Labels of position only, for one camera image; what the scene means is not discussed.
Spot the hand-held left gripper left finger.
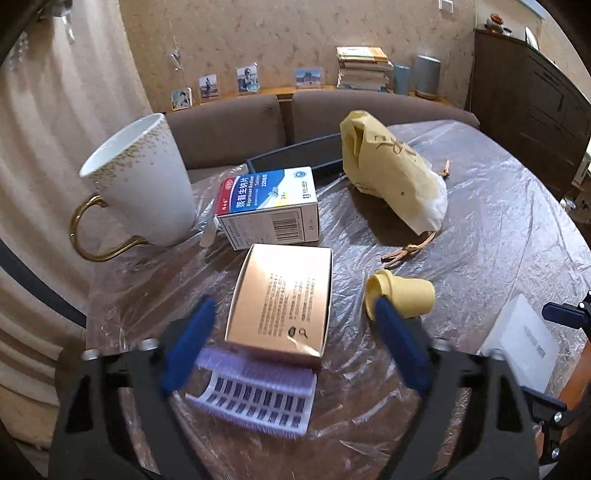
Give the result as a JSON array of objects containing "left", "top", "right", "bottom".
[{"left": 48, "top": 295, "right": 218, "bottom": 480}]

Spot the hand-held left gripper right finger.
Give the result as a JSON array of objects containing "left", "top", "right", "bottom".
[{"left": 374, "top": 295, "right": 541, "bottom": 480}]

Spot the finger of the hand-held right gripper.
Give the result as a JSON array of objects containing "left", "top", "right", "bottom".
[
  {"left": 521, "top": 387, "right": 583, "bottom": 462},
  {"left": 541, "top": 288, "right": 591, "bottom": 344}
]

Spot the small yellow plastic cup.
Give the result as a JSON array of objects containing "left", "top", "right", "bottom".
[{"left": 365, "top": 270, "right": 436, "bottom": 320}]

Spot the white translucent plastic box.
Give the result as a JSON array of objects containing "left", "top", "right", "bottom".
[{"left": 480, "top": 294, "right": 561, "bottom": 393}]

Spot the purple hair brush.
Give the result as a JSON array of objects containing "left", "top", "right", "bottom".
[{"left": 185, "top": 347, "right": 318, "bottom": 437}]

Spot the gold cardboard box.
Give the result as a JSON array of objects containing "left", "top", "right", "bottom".
[{"left": 224, "top": 243, "right": 334, "bottom": 369}]

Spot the blue and white medicine box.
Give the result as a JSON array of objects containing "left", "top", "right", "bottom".
[{"left": 215, "top": 166, "right": 320, "bottom": 251}]

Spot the yellow paper bag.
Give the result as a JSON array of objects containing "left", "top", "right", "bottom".
[{"left": 339, "top": 110, "right": 448, "bottom": 232}]

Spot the clear plastic table cover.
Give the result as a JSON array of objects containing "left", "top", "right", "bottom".
[{"left": 85, "top": 120, "right": 591, "bottom": 480}]

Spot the dark wooden cabinet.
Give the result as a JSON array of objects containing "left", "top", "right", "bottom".
[{"left": 466, "top": 28, "right": 591, "bottom": 201}]

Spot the dark blue tray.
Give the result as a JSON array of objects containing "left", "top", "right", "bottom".
[{"left": 246, "top": 131, "right": 347, "bottom": 185}]

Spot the brown fabric sofa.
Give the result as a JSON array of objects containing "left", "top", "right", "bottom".
[{"left": 164, "top": 88, "right": 481, "bottom": 183}]

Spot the beige patterned curtain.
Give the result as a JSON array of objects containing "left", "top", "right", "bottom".
[{"left": 0, "top": 0, "right": 155, "bottom": 448}]

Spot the grey cylinder speaker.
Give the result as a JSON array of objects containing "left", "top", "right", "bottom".
[{"left": 413, "top": 54, "right": 441, "bottom": 99}]

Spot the stack of books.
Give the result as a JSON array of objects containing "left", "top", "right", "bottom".
[{"left": 335, "top": 45, "right": 394, "bottom": 92}]

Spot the small figurine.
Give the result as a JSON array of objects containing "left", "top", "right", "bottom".
[{"left": 485, "top": 14, "right": 513, "bottom": 35}]

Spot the brown twine cord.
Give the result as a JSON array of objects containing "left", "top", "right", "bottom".
[{"left": 381, "top": 228, "right": 439, "bottom": 268}]

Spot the white mug with gold handle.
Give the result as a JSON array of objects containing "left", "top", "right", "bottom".
[{"left": 69, "top": 113, "right": 199, "bottom": 263}]

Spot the clear standing-figure photo frame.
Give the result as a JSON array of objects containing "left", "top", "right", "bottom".
[{"left": 198, "top": 74, "right": 220, "bottom": 102}]

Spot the clear portrait photo frame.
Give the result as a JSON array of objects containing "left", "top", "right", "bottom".
[{"left": 236, "top": 65, "right": 260, "bottom": 93}]

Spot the clear building photo frame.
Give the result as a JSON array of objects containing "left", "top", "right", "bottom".
[{"left": 294, "top": 68, "right": 322, "bottom": 89}]

